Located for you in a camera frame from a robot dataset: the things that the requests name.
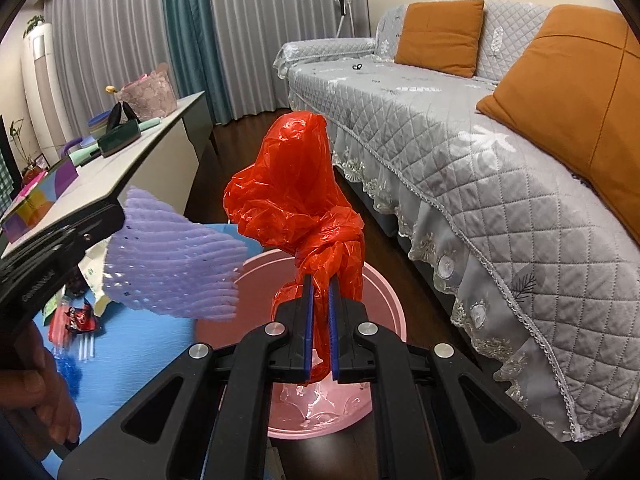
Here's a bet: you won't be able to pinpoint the red black snack wrapper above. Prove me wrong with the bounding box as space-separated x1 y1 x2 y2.
64 300 98 334

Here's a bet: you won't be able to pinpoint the purple foam fruit net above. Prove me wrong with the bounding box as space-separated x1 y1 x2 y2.
103 188 247 321

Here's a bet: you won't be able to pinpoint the red plastic bag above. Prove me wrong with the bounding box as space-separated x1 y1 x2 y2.
224 110 366 384

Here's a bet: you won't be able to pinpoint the pink plastic trash bin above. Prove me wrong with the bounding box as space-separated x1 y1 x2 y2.
195 249 407 440

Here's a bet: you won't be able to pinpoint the person's left hand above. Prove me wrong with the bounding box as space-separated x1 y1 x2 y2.
1 322 81 462

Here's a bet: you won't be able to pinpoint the colourful gift box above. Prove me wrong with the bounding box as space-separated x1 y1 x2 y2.
1 156 78 243

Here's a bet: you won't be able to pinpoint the mint green roll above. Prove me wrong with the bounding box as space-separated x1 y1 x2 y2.
68 117 162 167

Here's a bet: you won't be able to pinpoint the stacked plastic bowls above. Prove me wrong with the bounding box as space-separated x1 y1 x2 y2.
88 110 111 140

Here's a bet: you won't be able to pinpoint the white coffee table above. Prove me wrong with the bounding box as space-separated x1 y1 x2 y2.
1 92 213 257

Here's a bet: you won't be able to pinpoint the dark green round container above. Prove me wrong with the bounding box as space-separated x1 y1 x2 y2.
96 102 141 157

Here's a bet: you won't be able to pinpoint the grey quilted sofa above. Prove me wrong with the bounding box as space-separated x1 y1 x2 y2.
274 1 639 442

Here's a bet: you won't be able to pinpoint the pink quilted basket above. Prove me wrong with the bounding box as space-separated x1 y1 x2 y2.
116 62 178 122

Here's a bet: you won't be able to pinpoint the white standing air conditioner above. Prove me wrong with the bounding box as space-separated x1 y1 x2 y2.
21 23 75 166

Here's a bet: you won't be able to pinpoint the teal curtain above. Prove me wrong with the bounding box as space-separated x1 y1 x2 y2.
164 0 232 124

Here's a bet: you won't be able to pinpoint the grey curtain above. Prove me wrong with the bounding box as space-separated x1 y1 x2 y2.
43 0 370 133

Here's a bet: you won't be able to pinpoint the far orange cushion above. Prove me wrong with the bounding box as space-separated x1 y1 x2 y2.
394 0 485 78

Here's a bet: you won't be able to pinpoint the orange cushion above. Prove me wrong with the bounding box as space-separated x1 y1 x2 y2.
394 0 485 78
476 4 639 237

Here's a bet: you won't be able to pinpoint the near orange cushion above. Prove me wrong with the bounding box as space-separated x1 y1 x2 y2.
476 4 639 237

